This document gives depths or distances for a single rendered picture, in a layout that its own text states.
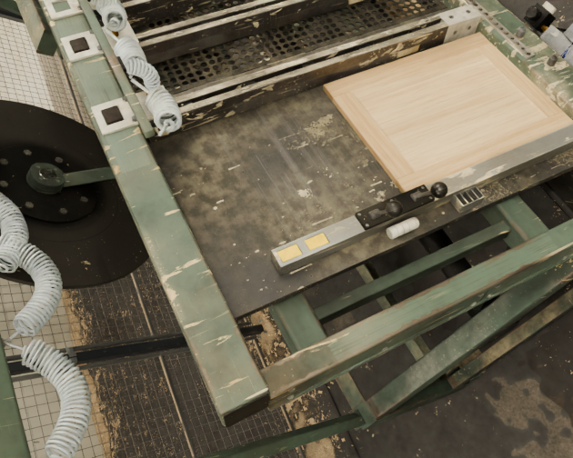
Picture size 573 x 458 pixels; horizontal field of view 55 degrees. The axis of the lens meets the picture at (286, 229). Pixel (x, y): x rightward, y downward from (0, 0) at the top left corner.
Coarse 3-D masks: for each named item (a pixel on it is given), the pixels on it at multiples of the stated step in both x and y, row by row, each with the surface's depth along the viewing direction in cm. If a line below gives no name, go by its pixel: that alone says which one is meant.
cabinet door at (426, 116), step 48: (432, 48) 167; (480, 48) 168; (336, 96) 154; (384, 96) 155; (432, 96) 156; (480, 96) 157; (528, 96) 157; (384, 144) 145; (432, 144) 146; (480, 144) 146
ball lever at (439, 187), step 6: (432, 186) 122; (438, 186) 120; (444, 186) 121; (420, 192) 132; (426, 192) 127; (432, 192) 122; (438, 192) 120; (444, 192) 121; (414, 198) 131; (420, 198) 132
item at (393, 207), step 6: (390, 204) 118; (396, 204) 117; (378, 210) 128; (384, 210) 123; (390, 210) 117; (396, 210) 117; (402, 210) 118; (372, 216) 128; (378, 216) 128; (390, 216) 119; (396, 216) 118
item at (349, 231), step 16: (528, 144) 144; (544, 144) 144; (560, 144) 144; (496, 160) 141; (512, 160) 141; (528, 160) 141; (448, 176) 137; (464, 176) 137; (480, 176) 138; (496, 176) 139; (448, 192) 135; (432, 208) 136; (336, 224) 128; (352, 224) 128; (384, 224) 130; (304, 240) 126; (336, 240) 126; (352, 240) 128; (272, 256) 125; (304, 256) 123; (320, 256) 127
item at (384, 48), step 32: (384, 32) 162; (416, 32) 162; (448, 32) 167; (128, 64) 129; (288, 64) 153; (320, 64) 153; (352, 64) 158; (384, 64) 164; (192, 96) 144; (224, 96) 145; (256, 96) 150; (192, 128) 147
